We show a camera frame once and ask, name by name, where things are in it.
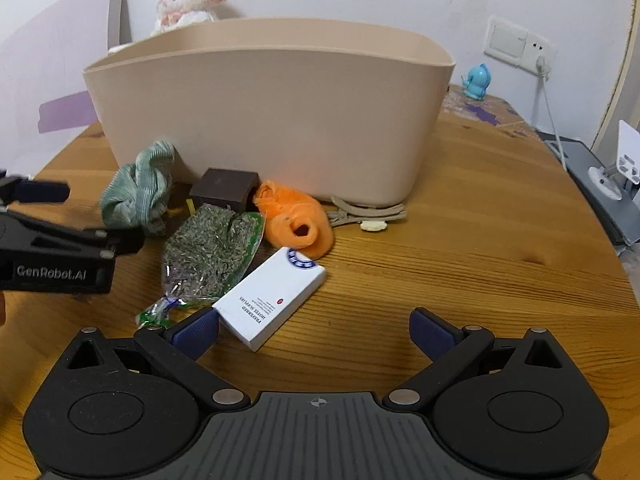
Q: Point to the beige plastic basket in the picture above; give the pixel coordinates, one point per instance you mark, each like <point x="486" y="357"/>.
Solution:
<point x="331" y="108"/>

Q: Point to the dark laptop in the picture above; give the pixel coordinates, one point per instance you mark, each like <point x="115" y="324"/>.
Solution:
<point x="611" y="203"/>

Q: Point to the dark brown box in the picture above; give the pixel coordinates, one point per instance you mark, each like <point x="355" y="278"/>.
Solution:
<point x="225" y="188"/>

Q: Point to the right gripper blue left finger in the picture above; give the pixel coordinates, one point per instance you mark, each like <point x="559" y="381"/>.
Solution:
<point x="194" y="335"/>

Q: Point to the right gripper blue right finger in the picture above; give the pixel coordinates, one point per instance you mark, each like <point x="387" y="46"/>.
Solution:
<point x="431" y="334"/>

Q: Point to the white stand gadget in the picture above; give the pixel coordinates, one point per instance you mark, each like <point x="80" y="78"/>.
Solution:
<point x="626" y="164"/>

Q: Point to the white card box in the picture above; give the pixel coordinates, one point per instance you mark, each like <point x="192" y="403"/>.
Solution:
<point x="256" y="308"/>

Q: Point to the lilac headboard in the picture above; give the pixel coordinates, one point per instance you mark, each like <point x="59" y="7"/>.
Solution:
<point x="44" y="100"/>

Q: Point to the orange sock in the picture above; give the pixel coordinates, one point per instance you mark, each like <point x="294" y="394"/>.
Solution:
<point x="294" y="219"/>

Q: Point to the beige hair clip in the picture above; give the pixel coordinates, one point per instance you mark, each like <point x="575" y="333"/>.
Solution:
<point x="369" y="219"/>

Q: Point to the green scrunchie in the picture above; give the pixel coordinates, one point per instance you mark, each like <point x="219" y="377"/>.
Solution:
<point x="138" y="194"/>

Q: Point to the white wall socket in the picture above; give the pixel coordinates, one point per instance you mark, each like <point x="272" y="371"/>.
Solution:
<point x="516" y="45"/>

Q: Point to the blue toy figure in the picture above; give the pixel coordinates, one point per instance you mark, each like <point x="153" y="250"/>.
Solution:
<point x="476" y="82"/>

